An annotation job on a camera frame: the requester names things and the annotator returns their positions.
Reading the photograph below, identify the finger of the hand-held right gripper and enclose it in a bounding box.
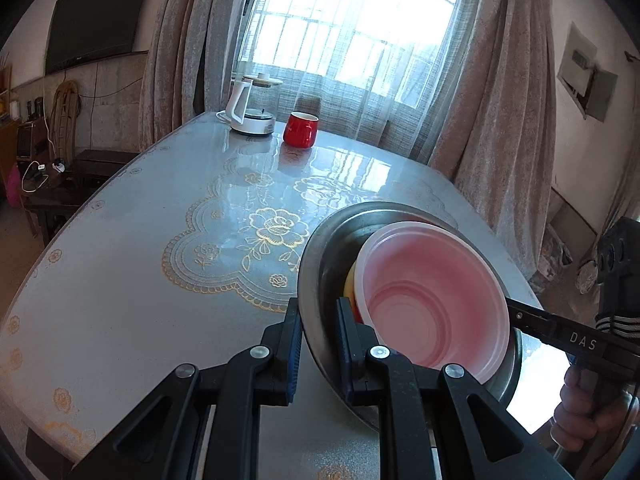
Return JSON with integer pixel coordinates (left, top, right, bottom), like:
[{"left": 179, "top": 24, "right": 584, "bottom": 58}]
[{"left": 505, "top": 296, "right": 618, "bottom": 363}]

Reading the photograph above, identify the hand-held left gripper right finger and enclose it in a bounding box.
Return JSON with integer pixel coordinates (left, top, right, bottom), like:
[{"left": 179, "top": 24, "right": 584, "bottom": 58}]
[{"left": 336, "top": 296, "right": 573, "bottom": 480}]

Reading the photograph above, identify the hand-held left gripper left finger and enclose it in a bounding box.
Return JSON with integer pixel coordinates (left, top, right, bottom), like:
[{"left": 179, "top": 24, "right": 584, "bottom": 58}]
[{"left": 70, "top": 297, "right": 305, "bottom": 480}]

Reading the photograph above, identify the yellow plastic bowl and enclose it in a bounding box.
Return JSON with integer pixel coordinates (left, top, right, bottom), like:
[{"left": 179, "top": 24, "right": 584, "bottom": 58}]
[{"left": 344, "top": 265, "right": 366, "bottom": 326}]

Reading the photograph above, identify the stainless steel bowl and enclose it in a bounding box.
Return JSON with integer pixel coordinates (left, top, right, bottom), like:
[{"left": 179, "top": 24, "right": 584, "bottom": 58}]
[{"left": 297, "top": 201, "right": 523, "bottom": 433}]

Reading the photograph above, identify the red plastic bowl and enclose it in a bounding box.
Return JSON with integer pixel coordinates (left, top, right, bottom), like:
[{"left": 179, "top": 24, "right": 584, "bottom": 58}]
[{"left": 356, "top": 221, "right": 513, "bottom": 386}]

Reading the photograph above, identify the person's right hand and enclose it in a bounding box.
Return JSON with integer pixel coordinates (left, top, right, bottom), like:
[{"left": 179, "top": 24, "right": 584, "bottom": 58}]
[{"left": 552, "top": 365, "right": 631, "bottom": 453}]

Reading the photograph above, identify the beige curtain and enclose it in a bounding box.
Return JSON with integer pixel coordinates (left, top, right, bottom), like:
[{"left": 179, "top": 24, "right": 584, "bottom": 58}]
[
  {"left": 137, "top": 0, "right": 266, "bottom": 153},
  {"left": 430, "top": 0, "right": 558, "bottom": 281}
]

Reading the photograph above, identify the red mug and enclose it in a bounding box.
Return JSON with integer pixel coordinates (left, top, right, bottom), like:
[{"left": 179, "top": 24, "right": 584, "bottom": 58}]
[{"left": 283, "top": 111, "right": 319, "bottom": 148}]

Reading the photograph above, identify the white glass electric kettle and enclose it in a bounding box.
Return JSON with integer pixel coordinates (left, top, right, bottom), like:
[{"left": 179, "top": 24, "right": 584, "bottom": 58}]
[{"left": 216, "top": 73, "right": 283, "bottom": 137}]

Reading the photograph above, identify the white sheer curtain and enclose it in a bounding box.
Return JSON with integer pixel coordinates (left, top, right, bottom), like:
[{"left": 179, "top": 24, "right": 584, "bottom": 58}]
[{"left": 235, "top": 0, "right": 486, "bottom": 161}]

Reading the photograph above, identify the dark low table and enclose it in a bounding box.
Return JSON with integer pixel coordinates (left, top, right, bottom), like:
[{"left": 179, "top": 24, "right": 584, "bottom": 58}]
[{"left": 22, "top": 149, "right": 143, "bottom": 248}]

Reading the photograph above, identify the barred window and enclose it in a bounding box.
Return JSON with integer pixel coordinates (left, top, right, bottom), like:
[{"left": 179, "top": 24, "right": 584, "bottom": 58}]
[{"left": 240, "top": 0, "right": 466, "bottom": 106}]

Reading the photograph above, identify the pink plastic object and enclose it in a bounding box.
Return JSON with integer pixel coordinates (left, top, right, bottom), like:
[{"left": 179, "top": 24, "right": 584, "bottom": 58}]
[{"left": 5, "top": 165, "right": 22, "bottom": 208}]

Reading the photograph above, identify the light wooden chair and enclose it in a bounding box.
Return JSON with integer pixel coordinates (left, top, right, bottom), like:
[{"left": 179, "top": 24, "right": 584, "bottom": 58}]
[{"left": 50, "top": 80, "right": 81, "bottom": 161}]

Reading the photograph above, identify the black small speaker box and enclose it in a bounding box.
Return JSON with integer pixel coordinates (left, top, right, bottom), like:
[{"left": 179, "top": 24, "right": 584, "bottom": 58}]
[{"left": 16, "top": 124, "right": 35, "bottom": 160}]

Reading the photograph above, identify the wooden cabinet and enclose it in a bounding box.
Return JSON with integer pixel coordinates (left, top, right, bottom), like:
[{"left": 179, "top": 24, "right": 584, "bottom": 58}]
[{"left": 0, "top": 120, "right": 21, "bottom": 206}]

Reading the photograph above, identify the black flat screen television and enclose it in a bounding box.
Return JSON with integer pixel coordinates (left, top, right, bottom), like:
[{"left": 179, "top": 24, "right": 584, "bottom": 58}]
[{"left": 45, "top": 0, "right": 157, "bottom": 75}]

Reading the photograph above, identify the grey wall electrical box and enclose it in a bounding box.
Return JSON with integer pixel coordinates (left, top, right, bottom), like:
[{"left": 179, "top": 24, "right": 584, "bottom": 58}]
[{"left": 557, "top": 22, "right": 618, "bottom": 122}]

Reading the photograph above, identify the black wall cable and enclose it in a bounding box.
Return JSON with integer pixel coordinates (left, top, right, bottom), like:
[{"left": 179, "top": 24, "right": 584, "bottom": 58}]
[{"left": 75, "top": 80, "right": 151, "bottom": 100}]

